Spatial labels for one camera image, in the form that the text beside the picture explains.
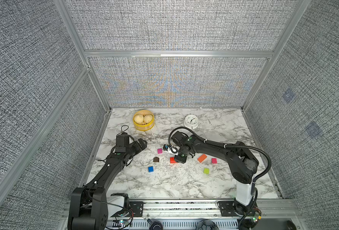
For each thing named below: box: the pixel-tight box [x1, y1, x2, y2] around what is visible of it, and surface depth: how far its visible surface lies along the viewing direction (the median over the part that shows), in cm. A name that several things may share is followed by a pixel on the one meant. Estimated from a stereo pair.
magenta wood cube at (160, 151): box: [157, 148, 164, 155], surface depth 96 cm
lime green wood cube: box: [203, 167, 211, 174], surface depth 89 cm
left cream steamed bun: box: [134, 113, 145, 125], surface depth 108 cm
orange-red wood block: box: [197, 153, 208, 163], surface depth 92 cm
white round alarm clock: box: [183, 114, 199, 130], surface depth 108 cm
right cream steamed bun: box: [143, 114, 153, 125], surface depth 108 cm
